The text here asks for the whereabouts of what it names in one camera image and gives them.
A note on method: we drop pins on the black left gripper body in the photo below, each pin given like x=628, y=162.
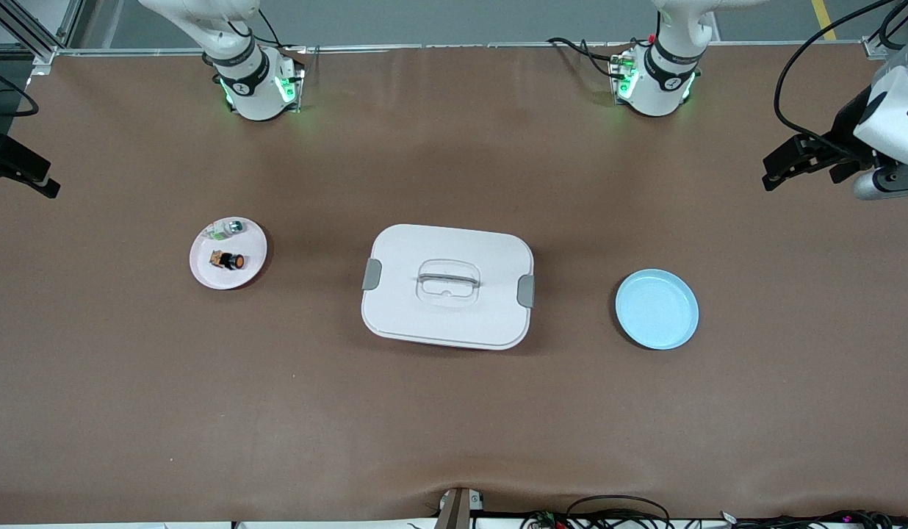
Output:
x=842, y=137

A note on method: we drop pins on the orange push-button switch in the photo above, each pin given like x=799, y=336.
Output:
x=228, y=260

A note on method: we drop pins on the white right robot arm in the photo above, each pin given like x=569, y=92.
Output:
x=252, y=92

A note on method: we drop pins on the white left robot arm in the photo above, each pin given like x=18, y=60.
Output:
x=663, y=81

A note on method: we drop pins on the white lidded box grey latches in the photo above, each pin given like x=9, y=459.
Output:
x=447, y=316

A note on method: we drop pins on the pink round plate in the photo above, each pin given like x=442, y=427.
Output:
x=204, y=275

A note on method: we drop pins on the light blue round plate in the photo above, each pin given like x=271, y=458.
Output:
x=656, y=308

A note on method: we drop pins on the brown table mat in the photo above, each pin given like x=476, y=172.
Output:
x=454, y=426

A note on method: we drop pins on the aluminium corner bracket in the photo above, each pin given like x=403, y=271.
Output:
x=876, y=48

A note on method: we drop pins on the aluminium frame post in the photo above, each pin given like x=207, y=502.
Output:
x=35, y=40

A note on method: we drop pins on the brown post with metal clamp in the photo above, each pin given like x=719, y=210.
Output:
x=454, y=510

